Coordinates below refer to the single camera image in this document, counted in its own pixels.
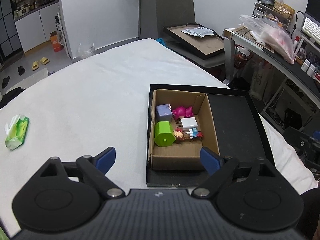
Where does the reindeer girl figurine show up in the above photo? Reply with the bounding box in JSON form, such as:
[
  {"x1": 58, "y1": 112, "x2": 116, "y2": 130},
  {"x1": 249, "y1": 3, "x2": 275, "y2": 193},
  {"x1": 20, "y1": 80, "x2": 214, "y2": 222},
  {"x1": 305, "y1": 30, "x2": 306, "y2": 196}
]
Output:
[{"x1": 174, "y1": 129, "x2": 189, "y2": 143}]

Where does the black shallow tray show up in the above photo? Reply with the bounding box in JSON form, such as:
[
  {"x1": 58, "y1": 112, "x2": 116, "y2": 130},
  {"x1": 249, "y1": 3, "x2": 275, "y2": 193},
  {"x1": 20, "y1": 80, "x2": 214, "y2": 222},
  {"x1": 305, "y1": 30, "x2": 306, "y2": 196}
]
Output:
[{"x1": 146, "y1": 84, "x2": 274, "y2": 187}]

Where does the brown cardboard box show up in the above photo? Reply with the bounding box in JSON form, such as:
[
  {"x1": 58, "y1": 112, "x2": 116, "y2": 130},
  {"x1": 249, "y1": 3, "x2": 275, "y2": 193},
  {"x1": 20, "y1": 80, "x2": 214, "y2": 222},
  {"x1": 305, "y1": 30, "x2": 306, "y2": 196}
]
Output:
[{"x1": 147, "y1": 89, "x2": 220, "y2": 171}]

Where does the black framed board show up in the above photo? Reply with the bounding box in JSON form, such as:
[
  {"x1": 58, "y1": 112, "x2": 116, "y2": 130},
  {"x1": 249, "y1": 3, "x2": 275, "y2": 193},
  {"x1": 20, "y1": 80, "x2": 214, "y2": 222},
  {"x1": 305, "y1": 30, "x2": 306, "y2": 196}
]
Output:
[{"x1": 163, "y1": 23, "x2": 225, "y2": 60}]

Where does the crumpled plastic bag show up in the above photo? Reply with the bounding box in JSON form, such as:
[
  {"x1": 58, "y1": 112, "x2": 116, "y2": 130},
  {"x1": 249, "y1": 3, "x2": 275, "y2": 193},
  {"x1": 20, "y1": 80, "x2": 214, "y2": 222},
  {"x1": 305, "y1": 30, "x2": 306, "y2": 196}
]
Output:
[{"x1": 181, "y1": 27, "x2": 216, "y2": 38}]

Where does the green hexagonal container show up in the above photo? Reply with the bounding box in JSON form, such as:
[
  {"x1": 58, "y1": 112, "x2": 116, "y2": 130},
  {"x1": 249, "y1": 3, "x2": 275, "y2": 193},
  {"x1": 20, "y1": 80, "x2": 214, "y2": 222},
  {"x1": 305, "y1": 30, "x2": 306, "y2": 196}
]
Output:
[{"x1": 154, "y1": 121, "x2": 176, "y2": 147}]

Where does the yellow slipper pair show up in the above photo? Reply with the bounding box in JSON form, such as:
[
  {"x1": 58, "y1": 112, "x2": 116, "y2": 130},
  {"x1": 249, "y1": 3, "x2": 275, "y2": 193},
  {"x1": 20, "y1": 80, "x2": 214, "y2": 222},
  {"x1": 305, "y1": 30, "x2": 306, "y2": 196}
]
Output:
[{"x1": 31, "y1": 57, "x2": 50, "y2": 71}]

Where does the white table cloth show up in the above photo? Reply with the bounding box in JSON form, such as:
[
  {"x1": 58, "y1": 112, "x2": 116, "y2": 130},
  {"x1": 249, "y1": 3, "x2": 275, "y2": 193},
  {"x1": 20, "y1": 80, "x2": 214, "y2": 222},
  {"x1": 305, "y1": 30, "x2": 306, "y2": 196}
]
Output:
[{"x1": 1, "y1": 39, "x2": 319, "y2": 239}]

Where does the lavender cube toy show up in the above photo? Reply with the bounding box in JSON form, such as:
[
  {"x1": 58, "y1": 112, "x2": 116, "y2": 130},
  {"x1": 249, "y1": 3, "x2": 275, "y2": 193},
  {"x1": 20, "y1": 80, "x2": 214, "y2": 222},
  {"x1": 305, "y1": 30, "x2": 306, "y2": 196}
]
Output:
[{"x1": 156, "y1": 104, "x2": 172, "y2": 121}]

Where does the grey chair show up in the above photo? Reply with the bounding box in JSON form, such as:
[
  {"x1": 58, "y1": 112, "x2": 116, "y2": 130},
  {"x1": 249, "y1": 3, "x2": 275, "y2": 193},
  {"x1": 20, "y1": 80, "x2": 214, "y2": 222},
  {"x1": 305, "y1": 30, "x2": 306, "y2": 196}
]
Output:
[{"x1": 155, "y1": 0, "x2": 195, "y2": 38}]

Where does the clear plastic bag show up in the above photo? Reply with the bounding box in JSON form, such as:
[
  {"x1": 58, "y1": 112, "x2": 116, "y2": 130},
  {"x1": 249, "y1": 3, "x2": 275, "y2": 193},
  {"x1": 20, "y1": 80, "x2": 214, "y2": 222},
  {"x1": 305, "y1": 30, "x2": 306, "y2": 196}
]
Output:
[{"x1": 240, "y1": 15, "x2": 295, "y2": 64}]

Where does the pink dinosaur toy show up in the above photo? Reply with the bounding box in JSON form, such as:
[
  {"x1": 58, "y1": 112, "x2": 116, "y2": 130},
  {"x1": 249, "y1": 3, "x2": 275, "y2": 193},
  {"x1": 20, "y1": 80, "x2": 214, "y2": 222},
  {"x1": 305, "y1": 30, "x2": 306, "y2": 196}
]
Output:
[{"x1": 172, "y1": 106, "x2": 194, "y2": 120}]

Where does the orange cardboard box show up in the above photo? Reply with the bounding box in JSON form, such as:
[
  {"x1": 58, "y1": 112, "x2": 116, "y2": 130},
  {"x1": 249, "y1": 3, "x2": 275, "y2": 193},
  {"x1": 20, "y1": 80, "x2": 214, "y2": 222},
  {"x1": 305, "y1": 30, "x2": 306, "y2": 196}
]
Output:
[{"x1": 50, "y1": 31, "x2": 63, "y2": 53}]

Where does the green tissue pack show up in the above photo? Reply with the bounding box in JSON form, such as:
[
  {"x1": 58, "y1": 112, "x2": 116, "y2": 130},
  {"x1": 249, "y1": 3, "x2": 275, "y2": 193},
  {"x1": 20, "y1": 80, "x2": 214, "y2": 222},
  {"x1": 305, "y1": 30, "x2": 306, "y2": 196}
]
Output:
[{"x1": 4, "y1": 115, "x2": 29, "y2": 151}]

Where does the grey desk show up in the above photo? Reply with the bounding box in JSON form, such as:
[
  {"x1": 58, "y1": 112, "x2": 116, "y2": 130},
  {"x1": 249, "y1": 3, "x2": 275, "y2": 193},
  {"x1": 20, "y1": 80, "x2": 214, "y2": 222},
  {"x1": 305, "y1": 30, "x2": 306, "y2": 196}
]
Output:
[{"x1": 222, "y1": 28, "x2": 319, "y2": 106}]

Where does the blue smurf figurine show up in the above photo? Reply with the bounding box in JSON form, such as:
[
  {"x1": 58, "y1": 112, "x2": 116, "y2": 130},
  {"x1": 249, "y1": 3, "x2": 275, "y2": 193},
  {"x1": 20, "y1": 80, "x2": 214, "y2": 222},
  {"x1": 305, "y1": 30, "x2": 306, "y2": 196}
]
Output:
[{"x1": 184, "y1": 127, "x2": 203, "y2": 140}]

